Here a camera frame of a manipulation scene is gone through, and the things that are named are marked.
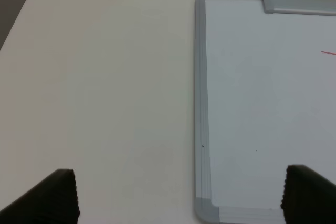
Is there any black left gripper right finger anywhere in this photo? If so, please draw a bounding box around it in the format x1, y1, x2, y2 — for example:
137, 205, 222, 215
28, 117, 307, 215
280, 165, 335, 224

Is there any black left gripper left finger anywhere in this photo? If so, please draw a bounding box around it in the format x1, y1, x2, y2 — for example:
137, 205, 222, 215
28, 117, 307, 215
1, 169, 80, 223

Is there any white whiteboard with grey frame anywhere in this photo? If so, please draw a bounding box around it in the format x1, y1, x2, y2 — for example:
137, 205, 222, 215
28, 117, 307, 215
194, 0, 335, 223

